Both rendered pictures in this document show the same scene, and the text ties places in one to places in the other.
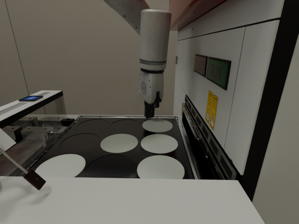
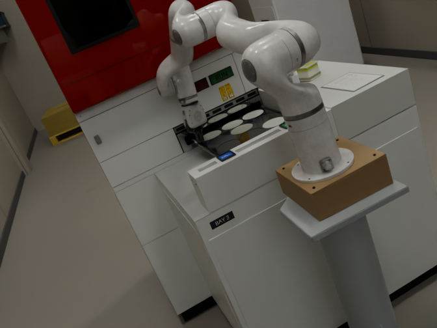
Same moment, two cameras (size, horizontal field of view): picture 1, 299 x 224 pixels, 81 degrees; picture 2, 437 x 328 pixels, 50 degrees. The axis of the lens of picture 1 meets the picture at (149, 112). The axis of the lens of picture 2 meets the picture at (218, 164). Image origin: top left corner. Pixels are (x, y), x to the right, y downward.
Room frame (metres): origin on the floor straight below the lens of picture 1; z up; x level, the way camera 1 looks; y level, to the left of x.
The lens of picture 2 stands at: (1.04, 1.92, 1.55)
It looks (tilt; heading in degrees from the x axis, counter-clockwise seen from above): 21 degrees down; 256
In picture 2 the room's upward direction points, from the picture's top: 22 degrees counter-clockwise
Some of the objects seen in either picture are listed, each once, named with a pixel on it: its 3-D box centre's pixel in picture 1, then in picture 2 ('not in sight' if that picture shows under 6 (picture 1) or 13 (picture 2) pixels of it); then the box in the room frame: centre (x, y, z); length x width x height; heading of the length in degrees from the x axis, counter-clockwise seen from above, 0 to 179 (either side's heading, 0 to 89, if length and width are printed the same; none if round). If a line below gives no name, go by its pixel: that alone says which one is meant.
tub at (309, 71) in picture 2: not in sight; (307, 71); (0.04, 0.08, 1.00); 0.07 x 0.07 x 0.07; 14
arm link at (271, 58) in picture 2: not in sight; (280, 77); (0.48, 0.75, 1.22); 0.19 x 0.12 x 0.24; 8
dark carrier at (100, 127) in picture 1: (119, 143); (241, 129); (0.42, 0.08, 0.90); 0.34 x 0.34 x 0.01; 89
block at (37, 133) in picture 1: (38, 132); not in sight; (0.48, 0.35, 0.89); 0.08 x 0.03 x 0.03; 89
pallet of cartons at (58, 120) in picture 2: not in sight; (83, 112); (0.79, -6.05, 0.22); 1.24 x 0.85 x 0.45; 174
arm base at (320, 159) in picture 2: not in sight; (313, 139); (0.45, 0.75, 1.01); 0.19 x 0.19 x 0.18
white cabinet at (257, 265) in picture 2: not in sight; (302, 222); (0.34, 0.19, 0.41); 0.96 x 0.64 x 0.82; 179
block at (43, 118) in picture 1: (52, 122); not in sight; (0.56, 0.34, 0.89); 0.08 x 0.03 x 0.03; 89
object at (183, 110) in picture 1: (195, 142); (222, 123); (0.43, -0.13, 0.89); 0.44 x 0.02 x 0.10; 179
